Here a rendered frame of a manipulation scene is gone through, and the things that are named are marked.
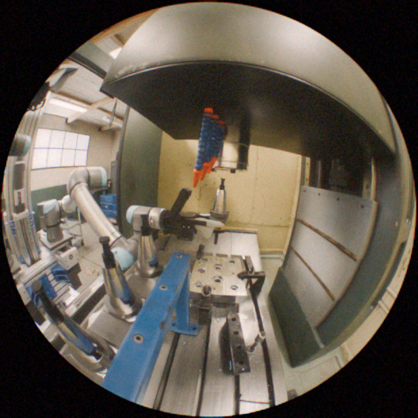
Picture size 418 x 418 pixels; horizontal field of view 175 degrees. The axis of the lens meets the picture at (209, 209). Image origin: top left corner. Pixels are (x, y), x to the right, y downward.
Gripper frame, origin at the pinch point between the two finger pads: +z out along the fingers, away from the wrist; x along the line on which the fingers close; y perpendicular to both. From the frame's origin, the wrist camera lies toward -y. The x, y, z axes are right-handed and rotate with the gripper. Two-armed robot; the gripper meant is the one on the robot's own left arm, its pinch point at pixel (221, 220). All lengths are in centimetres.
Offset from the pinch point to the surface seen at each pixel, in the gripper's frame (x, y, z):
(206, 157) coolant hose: 17.6, -17.2, -3.0
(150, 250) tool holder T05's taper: 25.2, -0.1, -10.8
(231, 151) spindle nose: 7.6, -20.5, 1.5
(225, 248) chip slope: -80, 50, 2
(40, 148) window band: -50, -107, -462
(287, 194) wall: -106, -4, 63
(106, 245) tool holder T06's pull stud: 35.7, -5.5, -10.8
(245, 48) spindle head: 32.3, -32.0, 3.5
